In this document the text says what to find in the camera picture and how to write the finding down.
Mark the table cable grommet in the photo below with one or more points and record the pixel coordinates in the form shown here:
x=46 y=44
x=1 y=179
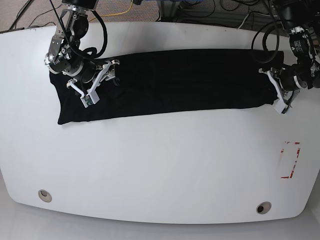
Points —
x=45 y=196
x=263 y=208

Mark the right table cable grommet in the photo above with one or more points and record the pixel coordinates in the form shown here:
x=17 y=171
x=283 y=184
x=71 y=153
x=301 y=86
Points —
x=263 y=208

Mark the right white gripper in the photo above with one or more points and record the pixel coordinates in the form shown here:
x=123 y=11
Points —
x=89 y=77

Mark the red tape rectangle marking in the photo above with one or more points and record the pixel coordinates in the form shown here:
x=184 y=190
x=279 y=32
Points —
x=288 y=159

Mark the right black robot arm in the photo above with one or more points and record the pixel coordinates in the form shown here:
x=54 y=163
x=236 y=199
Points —
x=64 y=55

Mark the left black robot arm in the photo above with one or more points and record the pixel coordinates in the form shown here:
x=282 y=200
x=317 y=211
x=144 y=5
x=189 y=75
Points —
x=301 y=21

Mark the black t-shirt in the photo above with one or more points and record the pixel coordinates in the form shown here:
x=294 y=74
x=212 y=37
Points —
x=172 y=81

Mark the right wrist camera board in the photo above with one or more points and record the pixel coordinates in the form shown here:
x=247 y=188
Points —
x=86 y=101

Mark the left table cable grommet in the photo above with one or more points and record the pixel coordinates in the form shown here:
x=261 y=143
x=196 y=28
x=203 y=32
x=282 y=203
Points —
x=45 y=196

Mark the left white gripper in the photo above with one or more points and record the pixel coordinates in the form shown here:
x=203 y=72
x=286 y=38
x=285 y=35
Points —
x=285 y=98

